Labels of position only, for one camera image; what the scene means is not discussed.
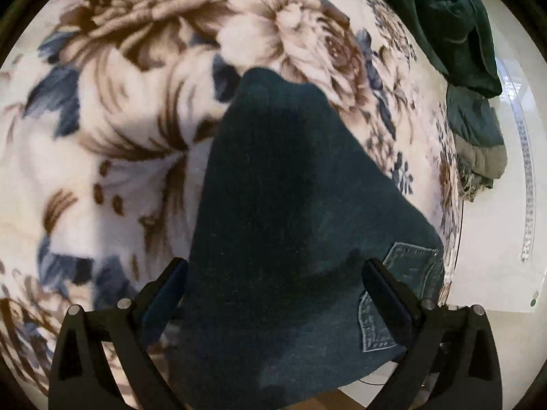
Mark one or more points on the dark green plush blanket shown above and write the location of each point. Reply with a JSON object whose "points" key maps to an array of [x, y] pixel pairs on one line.
{"points": [[440, 17]]}

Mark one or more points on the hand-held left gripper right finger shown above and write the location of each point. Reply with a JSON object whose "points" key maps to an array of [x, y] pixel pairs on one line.
{"points": [[386, 303]]}

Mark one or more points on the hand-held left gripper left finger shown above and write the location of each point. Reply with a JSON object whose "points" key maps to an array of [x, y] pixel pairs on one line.
{"points": [[164, 304]]}

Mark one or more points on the floral blanket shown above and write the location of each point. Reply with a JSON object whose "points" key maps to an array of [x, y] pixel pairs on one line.
{"points": [[128, 94]]}

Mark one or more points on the grey-green fringed cloth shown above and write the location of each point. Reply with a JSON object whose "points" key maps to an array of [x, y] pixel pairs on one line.
{"points": [[485, 166]]}

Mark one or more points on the dark blue jeans pants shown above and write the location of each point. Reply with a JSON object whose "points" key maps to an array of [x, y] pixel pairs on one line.
{"points": [[277, 222]]}

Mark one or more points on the blue cloth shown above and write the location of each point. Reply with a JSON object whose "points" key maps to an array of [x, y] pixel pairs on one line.
{"points": [[474, 119]]}

